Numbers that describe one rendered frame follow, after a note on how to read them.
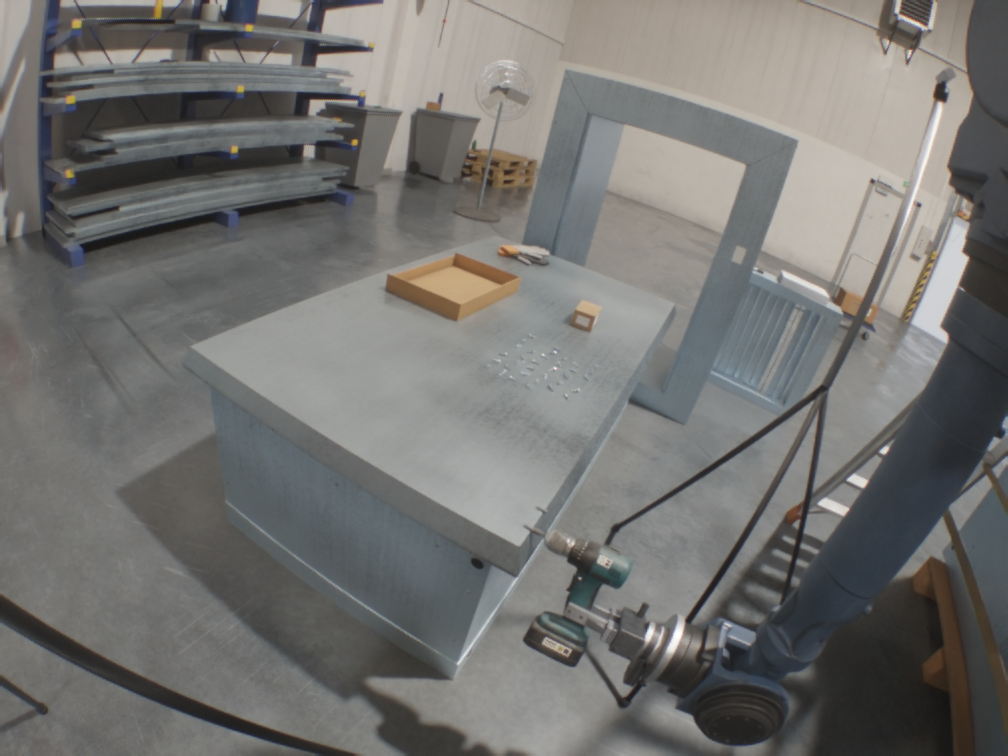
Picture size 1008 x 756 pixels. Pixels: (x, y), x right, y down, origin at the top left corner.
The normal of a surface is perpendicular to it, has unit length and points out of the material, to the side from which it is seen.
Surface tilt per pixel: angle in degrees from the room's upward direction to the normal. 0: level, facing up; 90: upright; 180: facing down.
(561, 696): 0
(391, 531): 90
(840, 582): 89
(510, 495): 0
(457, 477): 0
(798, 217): 90
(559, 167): 90
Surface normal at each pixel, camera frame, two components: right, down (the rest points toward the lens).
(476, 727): 0.22, -0.84
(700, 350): -0.49, 0.35
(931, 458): -0.85, 0.07
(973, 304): -0.97, -0.23
